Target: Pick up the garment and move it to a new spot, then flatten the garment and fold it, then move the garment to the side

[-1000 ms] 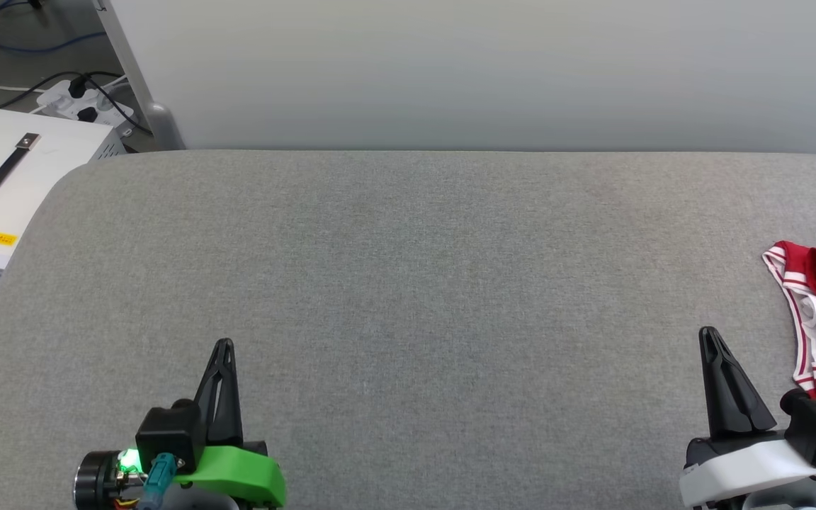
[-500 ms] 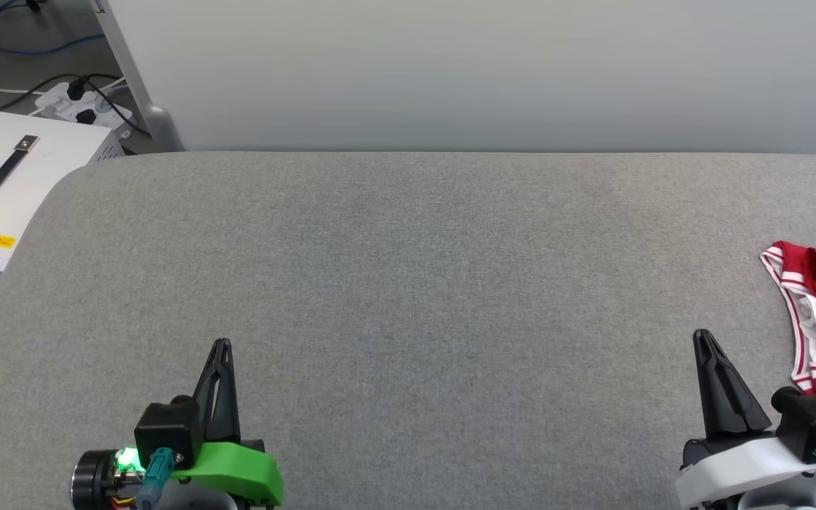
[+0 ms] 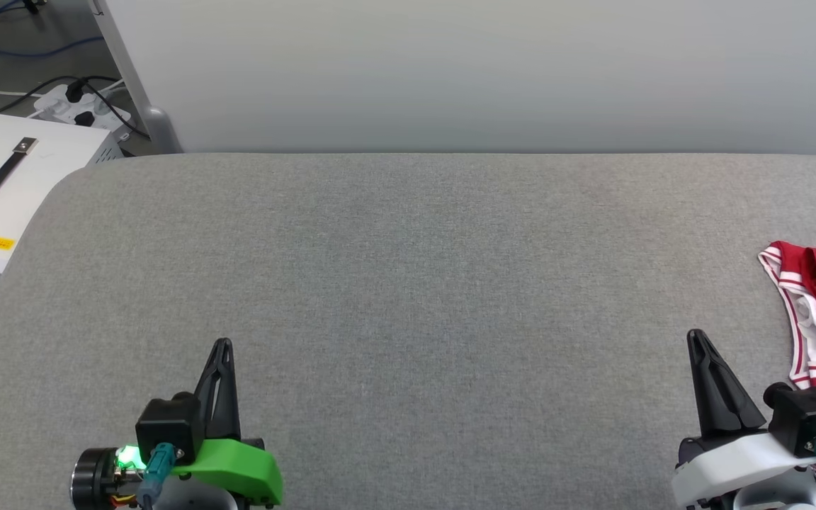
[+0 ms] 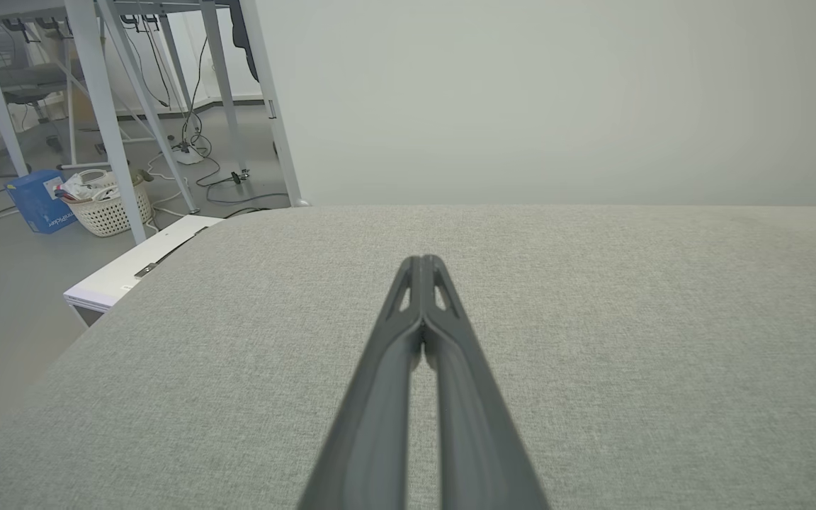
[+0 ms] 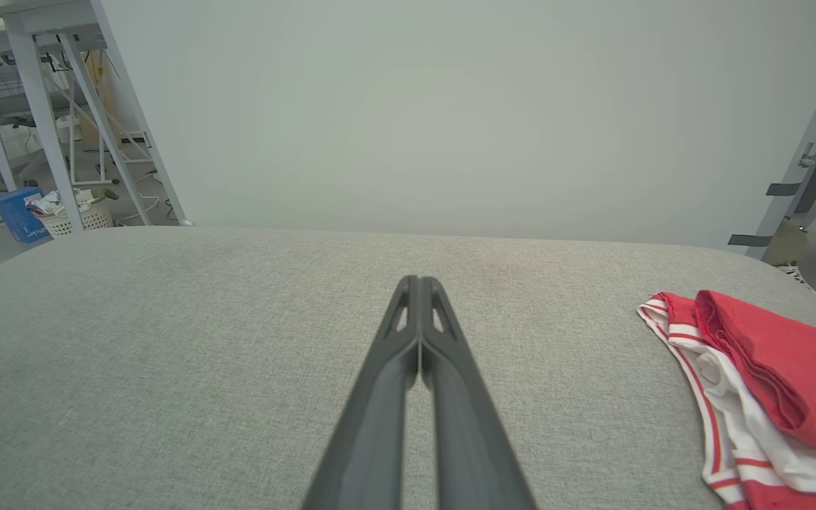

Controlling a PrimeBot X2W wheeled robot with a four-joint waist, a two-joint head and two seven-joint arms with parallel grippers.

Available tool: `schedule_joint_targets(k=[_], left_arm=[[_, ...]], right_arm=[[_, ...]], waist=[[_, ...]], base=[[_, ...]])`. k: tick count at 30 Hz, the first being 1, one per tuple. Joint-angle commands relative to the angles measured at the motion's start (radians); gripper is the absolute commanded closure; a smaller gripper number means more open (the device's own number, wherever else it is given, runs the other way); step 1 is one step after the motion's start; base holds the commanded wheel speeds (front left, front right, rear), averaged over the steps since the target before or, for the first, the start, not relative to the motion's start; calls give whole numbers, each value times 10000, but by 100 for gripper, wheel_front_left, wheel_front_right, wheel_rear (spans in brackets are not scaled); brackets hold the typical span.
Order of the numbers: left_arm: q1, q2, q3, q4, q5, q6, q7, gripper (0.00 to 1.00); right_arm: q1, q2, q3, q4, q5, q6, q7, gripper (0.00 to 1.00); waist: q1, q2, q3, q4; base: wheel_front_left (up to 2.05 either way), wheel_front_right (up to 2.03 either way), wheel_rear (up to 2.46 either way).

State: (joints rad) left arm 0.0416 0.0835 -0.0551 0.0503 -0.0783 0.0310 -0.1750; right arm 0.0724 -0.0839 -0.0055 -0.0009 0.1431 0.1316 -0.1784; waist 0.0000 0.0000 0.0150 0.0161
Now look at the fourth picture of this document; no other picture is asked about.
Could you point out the blue cardboard box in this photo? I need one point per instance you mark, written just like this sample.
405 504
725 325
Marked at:
36 205

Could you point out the low white table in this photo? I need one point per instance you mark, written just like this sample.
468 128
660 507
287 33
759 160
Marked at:
125 273

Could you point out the white plastic laundry basket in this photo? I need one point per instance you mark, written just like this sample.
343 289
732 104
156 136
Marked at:
114 216

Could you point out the crumpled white papers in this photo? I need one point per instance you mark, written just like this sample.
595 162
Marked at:
75 188

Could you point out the dark hanging cloth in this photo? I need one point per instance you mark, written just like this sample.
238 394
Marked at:
241 35

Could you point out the grey office chair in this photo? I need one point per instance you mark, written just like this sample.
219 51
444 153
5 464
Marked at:
25 78

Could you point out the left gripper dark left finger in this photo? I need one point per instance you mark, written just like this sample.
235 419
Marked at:
372 439

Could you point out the grey fabric sofa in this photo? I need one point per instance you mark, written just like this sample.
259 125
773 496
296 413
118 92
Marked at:
663 354

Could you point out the grey metal desk frame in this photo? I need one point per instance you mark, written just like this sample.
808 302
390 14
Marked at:
100 106

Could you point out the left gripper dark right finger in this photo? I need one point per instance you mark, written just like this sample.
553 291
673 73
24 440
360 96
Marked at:
479 446

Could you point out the white power strip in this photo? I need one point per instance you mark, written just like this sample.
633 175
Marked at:
188 156

